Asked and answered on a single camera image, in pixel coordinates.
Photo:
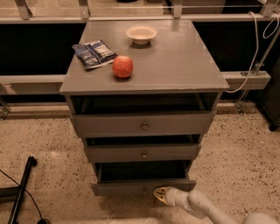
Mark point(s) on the grey bottom drawer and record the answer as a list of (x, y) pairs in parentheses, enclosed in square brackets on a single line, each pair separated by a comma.
[(136, 178)]

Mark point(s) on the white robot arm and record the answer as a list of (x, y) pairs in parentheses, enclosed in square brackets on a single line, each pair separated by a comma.
[(198, 205)]

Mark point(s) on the grey middle drawer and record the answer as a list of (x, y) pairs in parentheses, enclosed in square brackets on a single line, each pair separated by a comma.
[(137, 153)]

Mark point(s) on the black stand leg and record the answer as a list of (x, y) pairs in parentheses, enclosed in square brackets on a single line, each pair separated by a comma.
[(16, 193)]

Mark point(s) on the dark cabinet at right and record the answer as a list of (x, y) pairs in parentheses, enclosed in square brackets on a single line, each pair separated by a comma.
[(269, 98)]

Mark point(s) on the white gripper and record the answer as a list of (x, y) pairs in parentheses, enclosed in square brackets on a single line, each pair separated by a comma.
[(174, 196)]

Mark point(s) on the white paper bowl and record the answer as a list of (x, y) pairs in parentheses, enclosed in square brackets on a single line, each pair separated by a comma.
[(141, 34)]

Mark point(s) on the grey drawer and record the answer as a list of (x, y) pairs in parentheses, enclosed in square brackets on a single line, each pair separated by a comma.
[(142, 125), (136, 178), (137, 153)]

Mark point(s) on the grey top drawer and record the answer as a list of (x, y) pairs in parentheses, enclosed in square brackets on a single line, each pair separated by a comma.
[(142, 125)]

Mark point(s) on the red apple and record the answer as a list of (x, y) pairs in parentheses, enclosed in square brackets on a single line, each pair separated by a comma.
[(122, 66)]

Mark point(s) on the blue white snack bag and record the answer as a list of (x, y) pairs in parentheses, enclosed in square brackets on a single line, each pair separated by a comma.
[(94, 54)]

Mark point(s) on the grey wooden drawer cabinet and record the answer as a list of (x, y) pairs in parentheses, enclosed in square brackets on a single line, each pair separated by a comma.
[(174, 73)]

